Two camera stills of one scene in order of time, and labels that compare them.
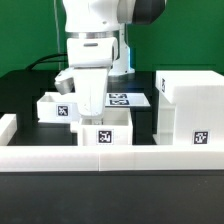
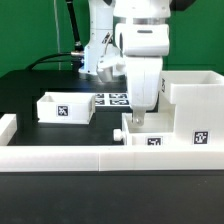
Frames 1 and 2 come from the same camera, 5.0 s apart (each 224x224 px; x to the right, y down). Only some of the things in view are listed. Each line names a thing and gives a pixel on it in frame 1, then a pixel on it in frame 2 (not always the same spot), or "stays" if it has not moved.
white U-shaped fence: x=103 y=158 stays
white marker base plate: x=126 y=99 stays
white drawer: x=54 y=107 stays
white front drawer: x=114 y=127 to x=158 y=129
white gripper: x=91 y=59 to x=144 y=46
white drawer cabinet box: x=190 y=108 stays
